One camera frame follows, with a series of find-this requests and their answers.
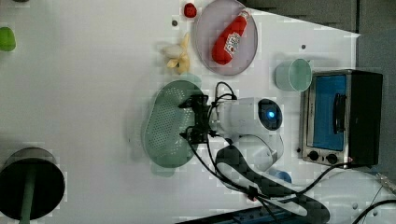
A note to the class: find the green spatula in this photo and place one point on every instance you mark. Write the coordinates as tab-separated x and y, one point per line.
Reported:
28	195

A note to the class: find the green plastic strainer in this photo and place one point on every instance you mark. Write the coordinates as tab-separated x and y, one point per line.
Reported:
164	123

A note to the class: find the green cup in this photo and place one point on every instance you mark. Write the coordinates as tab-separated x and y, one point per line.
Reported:
295	75

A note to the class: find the black toaster oven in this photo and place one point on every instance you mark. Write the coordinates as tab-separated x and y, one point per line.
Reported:
342	118

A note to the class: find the black cup with spatula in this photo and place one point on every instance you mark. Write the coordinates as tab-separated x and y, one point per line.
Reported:
49	183

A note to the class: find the blue bowl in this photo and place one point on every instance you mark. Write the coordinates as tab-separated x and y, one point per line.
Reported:
280	174

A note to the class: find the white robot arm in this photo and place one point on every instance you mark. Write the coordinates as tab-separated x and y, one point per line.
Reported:
251	128

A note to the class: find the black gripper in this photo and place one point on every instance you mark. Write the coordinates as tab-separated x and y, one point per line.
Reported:
199	131

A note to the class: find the green toy object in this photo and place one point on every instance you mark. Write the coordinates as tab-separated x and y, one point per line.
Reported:
7	39

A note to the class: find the red ketchup bottle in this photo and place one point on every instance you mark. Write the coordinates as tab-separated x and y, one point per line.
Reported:
228	41

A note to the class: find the grey round plate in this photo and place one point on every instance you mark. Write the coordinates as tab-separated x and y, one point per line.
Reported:
215	17

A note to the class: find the peeled banana toy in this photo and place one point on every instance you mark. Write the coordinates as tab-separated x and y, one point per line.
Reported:
178	55

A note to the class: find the small red tomato toy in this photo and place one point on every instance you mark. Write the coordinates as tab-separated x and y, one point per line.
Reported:
190	11

